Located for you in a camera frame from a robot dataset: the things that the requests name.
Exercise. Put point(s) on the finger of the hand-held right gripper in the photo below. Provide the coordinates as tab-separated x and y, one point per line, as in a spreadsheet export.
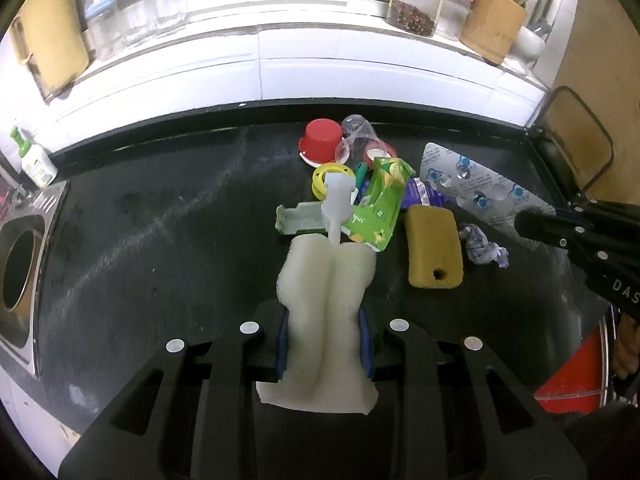
540	225

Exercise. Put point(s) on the pale green box piece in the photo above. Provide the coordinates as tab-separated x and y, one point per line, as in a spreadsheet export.
300	217

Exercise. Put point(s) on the silver blister pack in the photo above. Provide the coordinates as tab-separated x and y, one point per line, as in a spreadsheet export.
475	180

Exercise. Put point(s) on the steel sink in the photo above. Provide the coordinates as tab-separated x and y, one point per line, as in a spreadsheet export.
47	220

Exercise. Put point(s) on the clear glass jar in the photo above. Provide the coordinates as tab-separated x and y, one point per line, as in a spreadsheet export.
170	5
137	10

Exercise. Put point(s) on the green plastic stick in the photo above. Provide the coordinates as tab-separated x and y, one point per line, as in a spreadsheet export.
361	174

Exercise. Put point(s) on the grey wrapper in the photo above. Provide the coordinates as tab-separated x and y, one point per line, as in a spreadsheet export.
482	250

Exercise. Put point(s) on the wooden chopstick holder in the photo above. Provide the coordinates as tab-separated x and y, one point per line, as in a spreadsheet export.
492	25

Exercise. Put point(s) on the white foam sponge brush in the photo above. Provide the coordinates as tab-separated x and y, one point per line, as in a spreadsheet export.
320	310

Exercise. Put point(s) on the green drink pouch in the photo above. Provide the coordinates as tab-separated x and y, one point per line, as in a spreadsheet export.
382	200

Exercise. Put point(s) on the pink baby bottle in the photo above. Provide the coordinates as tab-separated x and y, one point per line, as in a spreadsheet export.
457	5

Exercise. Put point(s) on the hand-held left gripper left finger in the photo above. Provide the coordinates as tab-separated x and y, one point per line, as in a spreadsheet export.
281	345

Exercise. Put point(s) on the blue baby bottle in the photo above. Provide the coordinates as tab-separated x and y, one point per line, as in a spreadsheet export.
102	20

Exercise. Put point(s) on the purple wrapper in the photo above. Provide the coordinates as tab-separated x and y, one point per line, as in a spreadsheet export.
417	195

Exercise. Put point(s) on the yellow sponge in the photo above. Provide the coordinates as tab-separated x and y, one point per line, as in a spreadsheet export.
432	245

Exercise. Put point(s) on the red rimmed white lid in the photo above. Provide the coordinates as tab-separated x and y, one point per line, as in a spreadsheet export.
379	150

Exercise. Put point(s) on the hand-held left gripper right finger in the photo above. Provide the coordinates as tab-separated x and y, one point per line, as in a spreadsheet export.
366	345

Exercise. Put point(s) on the large wooden board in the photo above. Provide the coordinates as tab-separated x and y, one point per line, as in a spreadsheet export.
605	50

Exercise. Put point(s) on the clear plastic cup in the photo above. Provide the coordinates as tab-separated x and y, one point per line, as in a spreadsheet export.
357	130

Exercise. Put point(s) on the red bucket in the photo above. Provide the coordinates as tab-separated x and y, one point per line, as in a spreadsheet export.
575	375

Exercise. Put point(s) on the rectangular wooden cutting board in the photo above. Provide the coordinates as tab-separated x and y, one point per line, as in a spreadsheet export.
55	35

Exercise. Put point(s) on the red plastic cup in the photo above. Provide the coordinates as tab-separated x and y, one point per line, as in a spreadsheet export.
320	137

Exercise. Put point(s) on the white ceramic pot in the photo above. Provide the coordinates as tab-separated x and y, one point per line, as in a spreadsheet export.
530	42

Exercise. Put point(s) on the white bottle with green pump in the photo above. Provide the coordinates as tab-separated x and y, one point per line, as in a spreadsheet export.
37	165

